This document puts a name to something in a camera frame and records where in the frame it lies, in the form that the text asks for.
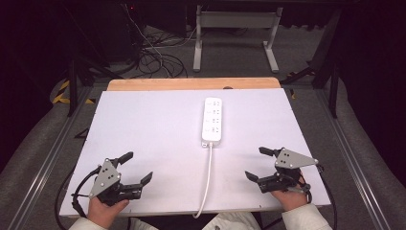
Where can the person's left hand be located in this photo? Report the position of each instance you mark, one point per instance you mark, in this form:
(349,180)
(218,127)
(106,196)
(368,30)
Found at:
(103,212)

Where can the yellow black hazard tape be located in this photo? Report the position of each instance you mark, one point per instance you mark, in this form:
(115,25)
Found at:
(63,95)

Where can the wooden table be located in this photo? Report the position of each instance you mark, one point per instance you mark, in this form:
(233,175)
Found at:
(191,84)

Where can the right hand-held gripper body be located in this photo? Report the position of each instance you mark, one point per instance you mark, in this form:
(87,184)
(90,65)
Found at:
(292,159)

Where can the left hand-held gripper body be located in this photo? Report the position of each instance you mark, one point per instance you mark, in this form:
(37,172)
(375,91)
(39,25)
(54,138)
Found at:
(105,179)

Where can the white board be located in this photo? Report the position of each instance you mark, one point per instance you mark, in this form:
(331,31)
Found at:
(153,134)

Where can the person's right hand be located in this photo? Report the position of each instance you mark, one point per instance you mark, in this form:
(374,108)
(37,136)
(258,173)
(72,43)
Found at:
(291,199)

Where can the white metal desk frame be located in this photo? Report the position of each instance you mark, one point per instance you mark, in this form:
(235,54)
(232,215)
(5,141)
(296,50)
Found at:
(236,22)

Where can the white power strip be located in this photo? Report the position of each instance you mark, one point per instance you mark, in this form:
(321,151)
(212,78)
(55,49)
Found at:
(212,119)

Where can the person's lap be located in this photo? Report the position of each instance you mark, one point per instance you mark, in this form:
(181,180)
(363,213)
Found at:
(230,222)

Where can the black metal stand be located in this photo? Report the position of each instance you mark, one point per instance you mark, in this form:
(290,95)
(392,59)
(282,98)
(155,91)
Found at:
(72,89)
(332,80)

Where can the aluminium floor rail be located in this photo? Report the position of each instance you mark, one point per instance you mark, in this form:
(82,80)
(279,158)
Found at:
(351,159)
(41,169)

